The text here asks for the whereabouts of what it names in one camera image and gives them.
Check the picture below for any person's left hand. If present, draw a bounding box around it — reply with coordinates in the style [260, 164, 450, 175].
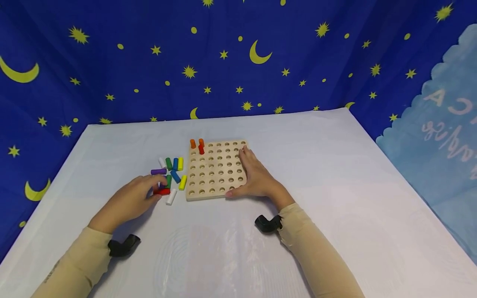
[88, 174, 168, 235]

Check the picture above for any wooden pegboard with holes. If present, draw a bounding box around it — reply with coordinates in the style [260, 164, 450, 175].
[185, 139, 250, 202]

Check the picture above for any person's right hand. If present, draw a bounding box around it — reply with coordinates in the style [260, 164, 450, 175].
[225, 146, 296, 212]

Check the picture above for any black wrist band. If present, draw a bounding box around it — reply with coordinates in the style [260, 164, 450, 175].
[254, 214, 283, 234]
[108, 234, 142, 257]

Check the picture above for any pile of coloured wooden pegs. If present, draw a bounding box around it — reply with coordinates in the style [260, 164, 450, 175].
[150, 156, 188, 206]

